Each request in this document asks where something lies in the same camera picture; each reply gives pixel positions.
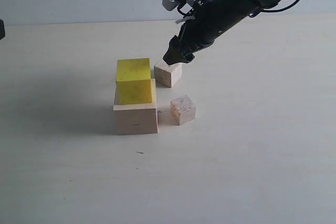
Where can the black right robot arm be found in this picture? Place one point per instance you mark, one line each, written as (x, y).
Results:
(258, 6)

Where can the large wooden cube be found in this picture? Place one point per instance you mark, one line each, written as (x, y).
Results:
(133, 119)

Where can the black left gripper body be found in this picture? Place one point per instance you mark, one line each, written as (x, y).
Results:
(2, 29)

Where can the yellow cube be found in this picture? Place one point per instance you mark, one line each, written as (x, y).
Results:
(133, 81)

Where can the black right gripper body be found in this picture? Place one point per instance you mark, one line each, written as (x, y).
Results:
(211, 21)

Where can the small wooden cube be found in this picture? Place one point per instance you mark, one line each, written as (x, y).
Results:
(183, 110)

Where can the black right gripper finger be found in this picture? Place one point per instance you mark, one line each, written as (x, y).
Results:
(173, 54)
(188, 50)

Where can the medium wooden cube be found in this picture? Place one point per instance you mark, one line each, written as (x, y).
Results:
(167, 75)

